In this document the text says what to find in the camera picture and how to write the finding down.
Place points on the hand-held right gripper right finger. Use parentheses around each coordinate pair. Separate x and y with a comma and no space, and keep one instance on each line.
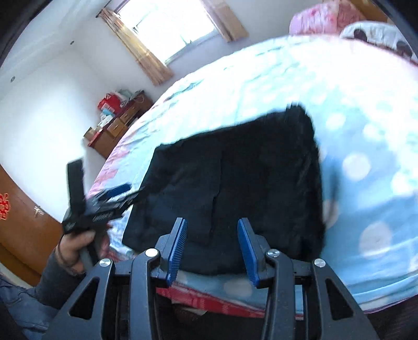
(248,255)

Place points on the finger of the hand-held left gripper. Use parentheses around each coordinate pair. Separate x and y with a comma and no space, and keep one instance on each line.
(130,197)
(117,190)

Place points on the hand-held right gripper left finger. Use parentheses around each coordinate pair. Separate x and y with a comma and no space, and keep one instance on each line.
(176,251)

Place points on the black pants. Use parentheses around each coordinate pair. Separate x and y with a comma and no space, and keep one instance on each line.
(254,170)

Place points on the person's left forearm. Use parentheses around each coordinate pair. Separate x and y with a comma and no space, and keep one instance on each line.
(54,281)

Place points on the person's left hand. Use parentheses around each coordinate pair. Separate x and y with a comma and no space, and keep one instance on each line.
(70,246)

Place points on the wooden dresser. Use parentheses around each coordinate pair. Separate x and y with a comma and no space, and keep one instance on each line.
(111,130)

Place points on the wooden door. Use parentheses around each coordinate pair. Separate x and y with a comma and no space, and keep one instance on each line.
(23,235)

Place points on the red door ornament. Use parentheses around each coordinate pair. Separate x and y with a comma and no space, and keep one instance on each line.
(4,206)

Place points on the red gift box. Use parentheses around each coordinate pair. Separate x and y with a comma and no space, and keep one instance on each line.
(109,102)

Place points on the person's blue jeans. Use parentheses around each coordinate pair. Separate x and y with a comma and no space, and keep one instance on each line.
(23,304)

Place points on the yellow patterned curtain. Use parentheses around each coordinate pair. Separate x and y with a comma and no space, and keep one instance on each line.
(140,49)
(225,19)

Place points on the bed with blue sheet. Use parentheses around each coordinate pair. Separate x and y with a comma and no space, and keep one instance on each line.
(359,137)

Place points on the pink pillow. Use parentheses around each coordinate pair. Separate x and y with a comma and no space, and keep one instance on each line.
(320,18)

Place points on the white printed pillow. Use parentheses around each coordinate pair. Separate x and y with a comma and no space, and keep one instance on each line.
(375,34)

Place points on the window with white frame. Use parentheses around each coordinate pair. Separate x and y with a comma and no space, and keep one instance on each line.
(163,23)

